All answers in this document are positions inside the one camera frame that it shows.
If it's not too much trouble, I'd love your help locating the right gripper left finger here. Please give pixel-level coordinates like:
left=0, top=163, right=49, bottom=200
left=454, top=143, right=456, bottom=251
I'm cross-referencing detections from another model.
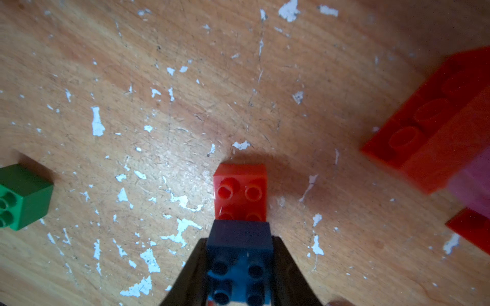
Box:
left=160, top=238, right=208, bottom=306

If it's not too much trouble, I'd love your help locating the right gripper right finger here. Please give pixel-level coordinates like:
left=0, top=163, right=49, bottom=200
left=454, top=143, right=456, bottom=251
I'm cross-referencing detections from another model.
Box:
left=271, top=236, right=322, bottom=306

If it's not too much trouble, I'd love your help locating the blue lego brick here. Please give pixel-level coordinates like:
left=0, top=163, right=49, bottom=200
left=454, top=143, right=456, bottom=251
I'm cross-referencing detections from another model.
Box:
left=206, top=220, right=273, bottom=305

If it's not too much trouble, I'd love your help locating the long red lego brick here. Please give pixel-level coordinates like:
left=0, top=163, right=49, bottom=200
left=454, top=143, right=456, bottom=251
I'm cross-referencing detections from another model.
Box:
left=361, top=47, right=489, bottom=195
left=213, top=163, right=268, bottom=222

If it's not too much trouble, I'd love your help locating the green lego brick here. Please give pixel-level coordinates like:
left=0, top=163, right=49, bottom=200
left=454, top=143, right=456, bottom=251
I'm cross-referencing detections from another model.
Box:
left=1, top=164, right=54, bottom=231

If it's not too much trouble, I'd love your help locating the red square lego brick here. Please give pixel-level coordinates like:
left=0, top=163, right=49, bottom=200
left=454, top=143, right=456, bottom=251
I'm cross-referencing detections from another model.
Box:
left=445, top=208, right=489, bottom=254

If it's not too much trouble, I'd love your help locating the pink lego brick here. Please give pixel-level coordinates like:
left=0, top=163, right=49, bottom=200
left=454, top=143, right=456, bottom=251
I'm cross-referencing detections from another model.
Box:
left=447, top=147, right=489, bottom=218

